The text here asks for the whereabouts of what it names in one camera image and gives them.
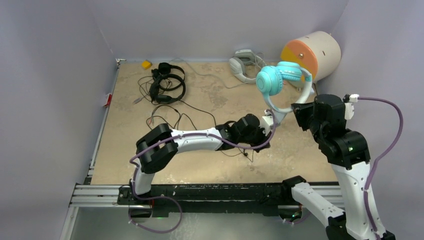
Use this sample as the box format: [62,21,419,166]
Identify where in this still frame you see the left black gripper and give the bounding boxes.
[237,123,271,153]

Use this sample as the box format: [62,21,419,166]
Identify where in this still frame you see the black headphone cable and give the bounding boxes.
[145,99,256,163]

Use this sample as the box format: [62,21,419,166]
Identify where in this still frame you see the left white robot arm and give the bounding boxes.
[129,114,275,205]

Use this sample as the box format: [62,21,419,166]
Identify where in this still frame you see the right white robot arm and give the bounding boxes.
[280,94,395,240]

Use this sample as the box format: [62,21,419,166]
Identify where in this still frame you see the white grey headphones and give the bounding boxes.
[228,49,267,84]

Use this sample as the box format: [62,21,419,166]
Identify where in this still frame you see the black over-ear headphones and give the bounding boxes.
[149,62,187,105]

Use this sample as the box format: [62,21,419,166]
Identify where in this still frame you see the round pastel drawer box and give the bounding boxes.
[280,31,342,83]

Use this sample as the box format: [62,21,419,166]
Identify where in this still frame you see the small yellow block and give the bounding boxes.
[141,60,153,70]

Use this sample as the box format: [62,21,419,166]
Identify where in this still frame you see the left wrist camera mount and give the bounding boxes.
[260,114,279,136]

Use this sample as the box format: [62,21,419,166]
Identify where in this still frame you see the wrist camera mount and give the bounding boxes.
[342,94,360,120]
[260,114,279,136]

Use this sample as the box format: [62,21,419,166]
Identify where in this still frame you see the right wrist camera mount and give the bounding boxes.
[342,94,360,120]

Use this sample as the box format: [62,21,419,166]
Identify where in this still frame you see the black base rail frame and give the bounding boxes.
[68,180,345,220]

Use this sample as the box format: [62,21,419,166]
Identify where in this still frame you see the grey headphone cable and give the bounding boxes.
[168,58,249,90]

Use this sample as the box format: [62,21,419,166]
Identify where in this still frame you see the red tag on wall edge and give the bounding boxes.
[103,93,113,108]

